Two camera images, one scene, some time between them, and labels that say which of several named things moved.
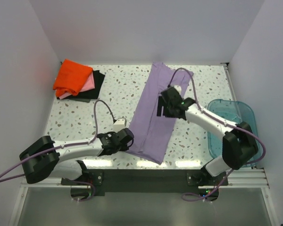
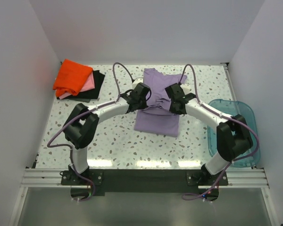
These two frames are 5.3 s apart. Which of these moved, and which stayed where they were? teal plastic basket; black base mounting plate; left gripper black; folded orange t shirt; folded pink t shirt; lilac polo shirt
Moved: left gripper black; lilac polo shirt
Stayed: teal plastic basket; folded pink t shirt; black base mounting plate; folded orange t shirt
